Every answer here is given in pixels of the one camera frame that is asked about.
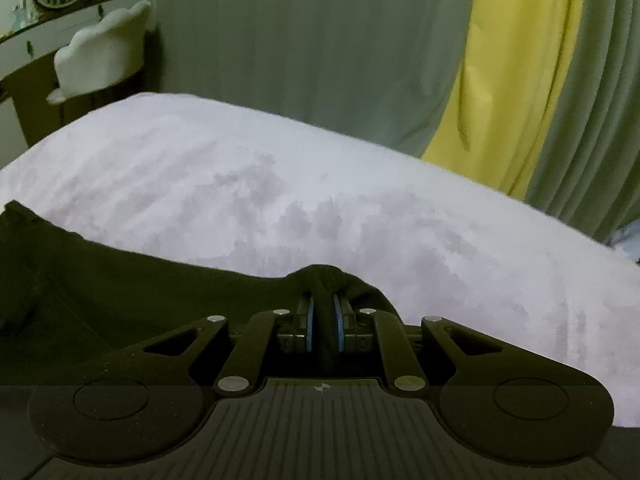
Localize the black pants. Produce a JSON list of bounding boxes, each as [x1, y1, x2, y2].
[[1, 200, 396, 386]]

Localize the blue cloth item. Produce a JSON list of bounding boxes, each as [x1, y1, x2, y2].
[[611, 220, 640, 263]]

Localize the grey-green curtain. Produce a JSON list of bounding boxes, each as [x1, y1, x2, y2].
[[150, 0, 639, 242]]

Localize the yellow curtain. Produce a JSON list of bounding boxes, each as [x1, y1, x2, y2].
[[422, 0, 584, 200]]

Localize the dark vanity desk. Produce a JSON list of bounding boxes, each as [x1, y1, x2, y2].
[[1, 0, 138, 146]]

